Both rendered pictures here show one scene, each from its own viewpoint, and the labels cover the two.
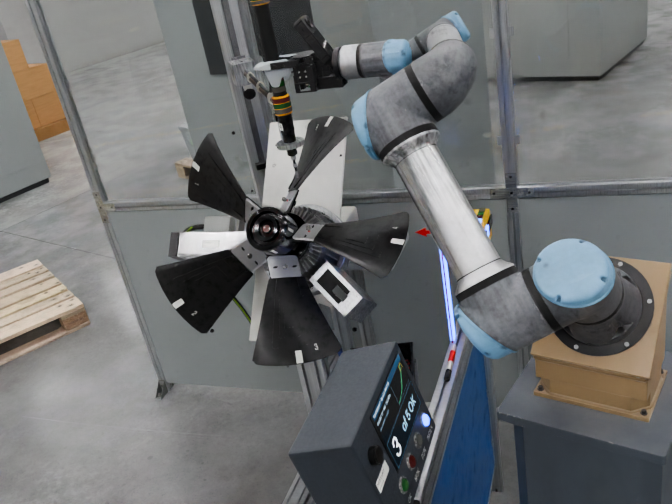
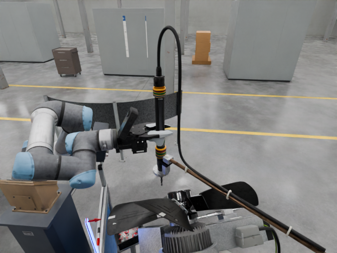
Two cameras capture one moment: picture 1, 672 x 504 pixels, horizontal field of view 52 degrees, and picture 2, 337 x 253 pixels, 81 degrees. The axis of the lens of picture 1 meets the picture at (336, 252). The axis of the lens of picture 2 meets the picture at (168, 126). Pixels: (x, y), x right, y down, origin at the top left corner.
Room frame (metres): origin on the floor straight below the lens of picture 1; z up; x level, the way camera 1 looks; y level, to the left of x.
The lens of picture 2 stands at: (2.20, -0.28, 2.01)
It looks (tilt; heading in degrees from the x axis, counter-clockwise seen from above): 30 degrees down; 145
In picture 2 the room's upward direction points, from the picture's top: straight up
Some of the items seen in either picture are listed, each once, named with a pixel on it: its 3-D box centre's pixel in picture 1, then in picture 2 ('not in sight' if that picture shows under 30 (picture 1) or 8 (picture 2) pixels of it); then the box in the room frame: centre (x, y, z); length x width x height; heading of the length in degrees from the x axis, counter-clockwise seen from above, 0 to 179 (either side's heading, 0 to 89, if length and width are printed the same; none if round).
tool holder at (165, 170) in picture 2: (285, 125); (162, 162); (1.68, 0.06, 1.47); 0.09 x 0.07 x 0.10; 11
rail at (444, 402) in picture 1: (452, 375); (100, 244); (1.43, -0.23, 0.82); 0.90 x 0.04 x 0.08; 156
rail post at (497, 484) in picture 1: (488, 401); not in sight; (1.83, -0.40, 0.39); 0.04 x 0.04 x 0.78; 66
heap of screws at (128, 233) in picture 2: not in sight; (128, 227); (1.43, -0.05, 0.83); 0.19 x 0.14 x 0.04; 171
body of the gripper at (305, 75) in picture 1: (318, 68); (130, 138); (1.63, -0.04, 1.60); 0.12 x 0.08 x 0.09; 66
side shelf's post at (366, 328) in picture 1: (370, 349); not in sight; (2.22, -0.06, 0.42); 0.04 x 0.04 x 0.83; 66
